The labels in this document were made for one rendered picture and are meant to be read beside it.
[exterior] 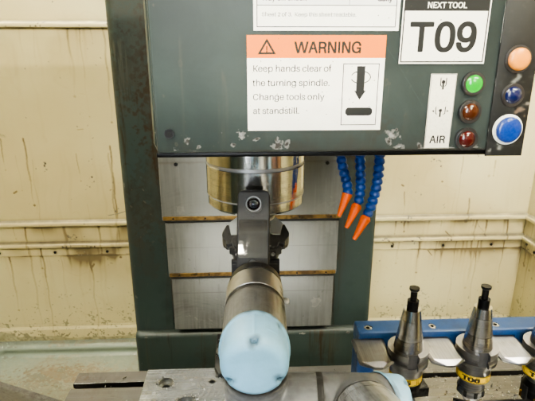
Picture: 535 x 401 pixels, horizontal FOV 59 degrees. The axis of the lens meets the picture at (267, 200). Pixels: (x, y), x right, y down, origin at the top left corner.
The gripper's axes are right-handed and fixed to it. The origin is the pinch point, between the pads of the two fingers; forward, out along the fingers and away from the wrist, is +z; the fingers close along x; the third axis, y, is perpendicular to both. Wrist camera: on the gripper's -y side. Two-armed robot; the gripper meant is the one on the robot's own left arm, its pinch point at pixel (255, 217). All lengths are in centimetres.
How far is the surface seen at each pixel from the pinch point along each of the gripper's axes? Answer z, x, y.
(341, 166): -2.3, 13.9, -9.7
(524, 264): 79, 99, 53
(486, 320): -15.2, 34.7, 10.7
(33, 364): 65, -81, 84
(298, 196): -4.9, 6.9, -5.5
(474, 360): -16.3, 33.4, 17.2
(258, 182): -8.6, 0.5, -9.2
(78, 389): 15, -43, 50
